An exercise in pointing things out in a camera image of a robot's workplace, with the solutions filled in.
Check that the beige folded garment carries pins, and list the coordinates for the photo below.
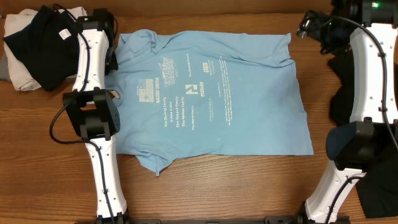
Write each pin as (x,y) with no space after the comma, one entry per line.
(20,77)

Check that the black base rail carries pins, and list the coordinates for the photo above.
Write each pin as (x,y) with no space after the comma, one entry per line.
(214,220)

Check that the light blue printed t-shirt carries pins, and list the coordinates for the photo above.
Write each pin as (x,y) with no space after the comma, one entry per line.
(197,92)

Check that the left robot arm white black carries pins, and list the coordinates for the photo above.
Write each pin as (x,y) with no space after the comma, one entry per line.
(93,114)

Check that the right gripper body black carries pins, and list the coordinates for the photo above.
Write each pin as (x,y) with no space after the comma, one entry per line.
(311,23)

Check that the grey folded garment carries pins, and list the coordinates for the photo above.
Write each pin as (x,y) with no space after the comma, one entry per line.
(4,71)

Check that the black folded shirt on stack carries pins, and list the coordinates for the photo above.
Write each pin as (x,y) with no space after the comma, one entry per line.
(48,47)

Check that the black garment pile right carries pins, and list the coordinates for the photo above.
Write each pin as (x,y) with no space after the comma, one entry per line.
(377,192)

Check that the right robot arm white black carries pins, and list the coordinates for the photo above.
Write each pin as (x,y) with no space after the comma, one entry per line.
(369,29)

